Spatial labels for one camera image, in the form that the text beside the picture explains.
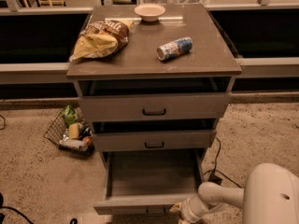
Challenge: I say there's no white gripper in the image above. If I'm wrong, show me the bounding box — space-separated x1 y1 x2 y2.
169 200 200 224

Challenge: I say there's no grey bottom drawer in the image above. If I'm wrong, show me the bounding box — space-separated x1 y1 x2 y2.
94 148 204 216

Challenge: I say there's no grey drawer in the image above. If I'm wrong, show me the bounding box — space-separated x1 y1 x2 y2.
93 119 217 152
78 77 231 121
94 148 204 216

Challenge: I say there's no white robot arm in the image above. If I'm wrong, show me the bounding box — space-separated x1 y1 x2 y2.
170 163 299 224

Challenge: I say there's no grey middle drawer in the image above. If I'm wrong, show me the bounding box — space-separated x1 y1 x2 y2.
93 119 217 152

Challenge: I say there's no grey top drawer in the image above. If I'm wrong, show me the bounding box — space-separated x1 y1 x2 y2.
78 77 231 121

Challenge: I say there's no grey drawer cabinet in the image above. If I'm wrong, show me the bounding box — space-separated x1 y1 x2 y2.
65 3 243 170

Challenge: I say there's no black power adapter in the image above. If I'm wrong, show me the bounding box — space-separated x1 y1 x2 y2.
207 172 222 185

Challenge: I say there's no silver can in basket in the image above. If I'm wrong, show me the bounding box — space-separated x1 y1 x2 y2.
60 139 88 151

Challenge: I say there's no yellow cheese block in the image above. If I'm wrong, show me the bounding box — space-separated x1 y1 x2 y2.
68 123 79 139

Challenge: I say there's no green leafy bag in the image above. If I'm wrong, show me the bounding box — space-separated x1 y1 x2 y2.
62 105 78 126

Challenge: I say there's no blue white can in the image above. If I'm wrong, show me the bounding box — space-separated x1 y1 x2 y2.
157 36 192 61

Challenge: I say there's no yellow brown chip bag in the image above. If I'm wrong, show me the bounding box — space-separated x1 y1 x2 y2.
69 20 134 62

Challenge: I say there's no white ceramic bowl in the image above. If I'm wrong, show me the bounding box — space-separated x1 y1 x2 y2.
134 4 165 22

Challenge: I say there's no black floor cable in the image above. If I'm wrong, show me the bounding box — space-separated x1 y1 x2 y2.
203 136 244 189

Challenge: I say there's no black wire basket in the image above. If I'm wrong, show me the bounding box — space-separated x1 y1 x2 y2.
44 111 94 157

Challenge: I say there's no black cable left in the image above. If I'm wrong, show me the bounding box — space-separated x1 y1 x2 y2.
0 192 36 224

